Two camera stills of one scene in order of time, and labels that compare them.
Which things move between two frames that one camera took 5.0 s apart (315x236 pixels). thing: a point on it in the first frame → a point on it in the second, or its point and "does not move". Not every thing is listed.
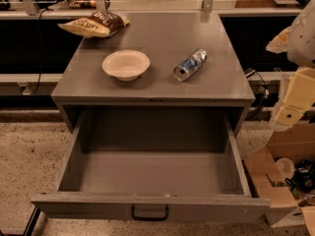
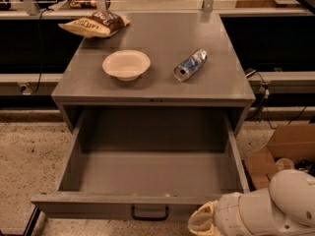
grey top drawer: x=153 y=164 does not move
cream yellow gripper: x=303 y=41 → x=226 y=213
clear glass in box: x=284 y=168 does not move
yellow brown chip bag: x=99 y=25 does not move
